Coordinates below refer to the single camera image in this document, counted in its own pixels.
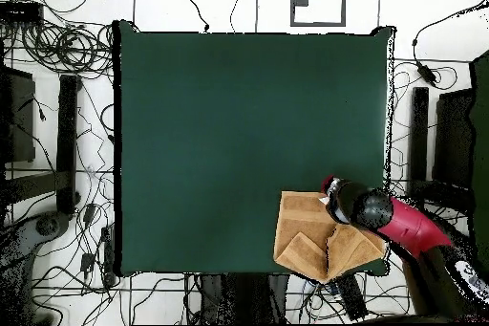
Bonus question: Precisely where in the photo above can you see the tan terry towel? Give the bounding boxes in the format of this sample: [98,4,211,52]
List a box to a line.
[272,190,390,285]

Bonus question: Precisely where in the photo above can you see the dark green table cloth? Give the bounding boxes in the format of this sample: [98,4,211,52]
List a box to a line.
[113,19,396,277]

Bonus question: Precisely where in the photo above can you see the black power strip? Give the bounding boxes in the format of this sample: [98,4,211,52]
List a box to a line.
[331,273,370,321]

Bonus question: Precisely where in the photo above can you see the black equipment box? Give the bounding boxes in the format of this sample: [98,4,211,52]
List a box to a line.
[434,87,477,189]
[0,65,36,164]

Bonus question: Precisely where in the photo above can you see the green cloth beside table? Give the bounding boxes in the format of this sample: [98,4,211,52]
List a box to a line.
[468,49,489,273]

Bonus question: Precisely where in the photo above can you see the dark wheeled stand base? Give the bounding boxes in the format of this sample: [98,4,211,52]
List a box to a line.
[0,212,72,277]

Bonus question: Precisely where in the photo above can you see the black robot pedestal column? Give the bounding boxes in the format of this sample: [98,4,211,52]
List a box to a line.
[198,272,288,325]

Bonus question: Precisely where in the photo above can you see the black power adapter with cable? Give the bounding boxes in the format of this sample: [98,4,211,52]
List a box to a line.
[412,0,489,88]

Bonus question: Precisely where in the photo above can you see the grey rectangular frame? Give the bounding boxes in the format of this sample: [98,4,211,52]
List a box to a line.
[289,0,348,28]

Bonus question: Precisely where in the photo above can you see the coiled black cables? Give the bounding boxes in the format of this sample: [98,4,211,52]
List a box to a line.
[20,21,115,75]

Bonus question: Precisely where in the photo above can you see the flat black switch box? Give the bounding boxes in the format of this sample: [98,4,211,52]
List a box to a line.
[0,0,45,26]

